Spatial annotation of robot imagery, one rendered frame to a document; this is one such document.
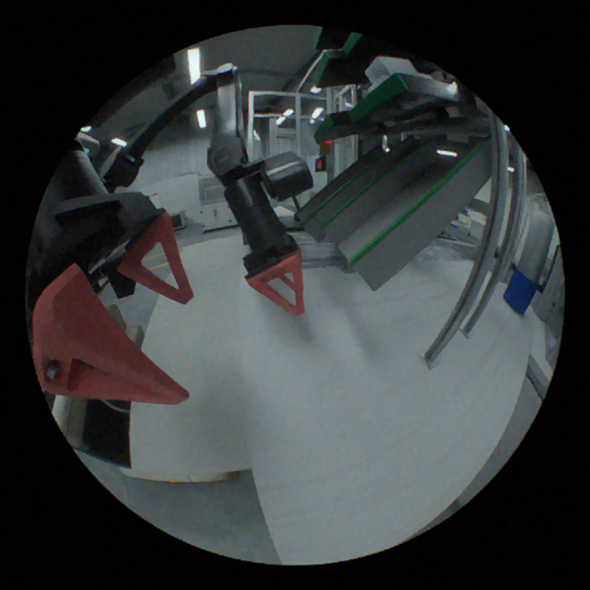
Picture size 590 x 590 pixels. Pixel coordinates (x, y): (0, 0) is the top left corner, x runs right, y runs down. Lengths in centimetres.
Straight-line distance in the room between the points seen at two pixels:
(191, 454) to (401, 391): 28
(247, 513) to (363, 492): 96
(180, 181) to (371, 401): 889
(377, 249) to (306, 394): 18
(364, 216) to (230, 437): 35
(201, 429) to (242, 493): 91
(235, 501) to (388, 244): 118
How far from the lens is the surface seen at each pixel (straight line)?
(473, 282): 26
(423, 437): 27
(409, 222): 16
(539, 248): 95
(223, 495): 117
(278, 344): 28
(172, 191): 892
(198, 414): 25
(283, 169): 26
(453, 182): 20
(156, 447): 28
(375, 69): 26
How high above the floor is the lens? 107
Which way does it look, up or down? 35 degrees down
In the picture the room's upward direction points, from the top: straight up
